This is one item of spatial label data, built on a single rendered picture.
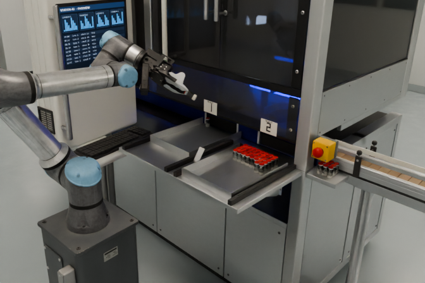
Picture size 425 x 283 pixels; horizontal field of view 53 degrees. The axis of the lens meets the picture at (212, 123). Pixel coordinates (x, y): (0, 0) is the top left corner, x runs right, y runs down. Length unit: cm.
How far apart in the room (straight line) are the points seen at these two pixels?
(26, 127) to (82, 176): 24
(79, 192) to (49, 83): 39
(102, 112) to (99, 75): 82
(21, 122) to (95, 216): 40
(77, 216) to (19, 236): 152
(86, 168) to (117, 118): 84
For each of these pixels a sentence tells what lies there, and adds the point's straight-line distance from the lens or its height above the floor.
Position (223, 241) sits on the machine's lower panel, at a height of 32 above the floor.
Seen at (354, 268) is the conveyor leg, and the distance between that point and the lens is 205.
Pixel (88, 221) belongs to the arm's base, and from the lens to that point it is 156.
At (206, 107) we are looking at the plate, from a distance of 203.
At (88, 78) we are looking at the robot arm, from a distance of 141.
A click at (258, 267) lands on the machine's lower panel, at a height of 29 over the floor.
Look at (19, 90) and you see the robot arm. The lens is 131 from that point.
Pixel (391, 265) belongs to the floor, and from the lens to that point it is 287.
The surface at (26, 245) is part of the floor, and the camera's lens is 296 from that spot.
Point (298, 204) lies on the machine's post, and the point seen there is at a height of 72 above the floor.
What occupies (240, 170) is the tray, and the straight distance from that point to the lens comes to 174.
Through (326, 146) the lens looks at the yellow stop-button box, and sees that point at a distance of 167.
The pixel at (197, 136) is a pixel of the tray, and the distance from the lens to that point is 204.
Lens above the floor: 169
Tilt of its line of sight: 22 degrees down
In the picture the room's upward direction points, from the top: 1 degrees clockwise
